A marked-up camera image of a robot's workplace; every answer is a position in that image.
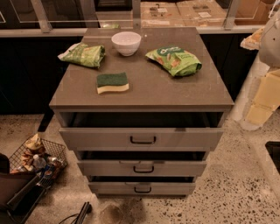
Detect dark bin lower left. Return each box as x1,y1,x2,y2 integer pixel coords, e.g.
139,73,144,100
0,153,45,224

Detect black object right edge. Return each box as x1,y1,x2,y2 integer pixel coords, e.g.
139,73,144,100
265,141,280,173

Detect green chip bag right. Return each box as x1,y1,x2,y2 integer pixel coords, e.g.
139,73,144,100
145,45,202,77

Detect grey middle drawer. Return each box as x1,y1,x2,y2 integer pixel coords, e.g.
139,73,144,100
78,151,207,177

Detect plastic water bottle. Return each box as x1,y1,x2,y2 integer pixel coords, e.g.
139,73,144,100
32,154,46,170

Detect crumpled snack bags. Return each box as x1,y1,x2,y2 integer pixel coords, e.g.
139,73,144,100
20,134,46,172

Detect grey bottom drawer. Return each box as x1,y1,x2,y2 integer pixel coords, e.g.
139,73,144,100
88,177,195,197

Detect metal railing frame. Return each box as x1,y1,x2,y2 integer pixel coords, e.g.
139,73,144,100
0,0,280,39

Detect grey top drawer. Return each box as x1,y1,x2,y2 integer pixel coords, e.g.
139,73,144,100
60,112,223,151

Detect grey drawer cabinet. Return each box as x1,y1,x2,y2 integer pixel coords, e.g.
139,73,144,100
48,26,235,200

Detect grey drawer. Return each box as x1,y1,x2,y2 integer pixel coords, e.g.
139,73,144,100
88,177,195,197
78,151,207,177
60,112,223,151

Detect cardboard box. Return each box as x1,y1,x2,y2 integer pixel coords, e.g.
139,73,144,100
176,0,227,26
141,2,185,27

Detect cardboard box centre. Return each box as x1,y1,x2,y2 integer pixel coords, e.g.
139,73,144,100
141,2,185,27

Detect black stand foot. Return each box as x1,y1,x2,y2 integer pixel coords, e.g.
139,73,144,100
73,202,92,224

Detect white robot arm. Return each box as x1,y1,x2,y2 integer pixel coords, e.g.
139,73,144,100
234,10,280,130

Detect wire basket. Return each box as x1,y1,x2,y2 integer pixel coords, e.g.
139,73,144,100
9,134,67,188

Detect green yellow sponge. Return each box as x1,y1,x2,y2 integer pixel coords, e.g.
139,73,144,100
96,73,130,95

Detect white ceramic bowl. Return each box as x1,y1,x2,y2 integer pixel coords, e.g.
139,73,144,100
111,31,142,56

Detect green snack bag left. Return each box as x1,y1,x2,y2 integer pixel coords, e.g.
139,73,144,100
58,42,105,68

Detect cardboard box right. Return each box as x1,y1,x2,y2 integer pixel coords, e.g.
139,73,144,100
176,0,227,26

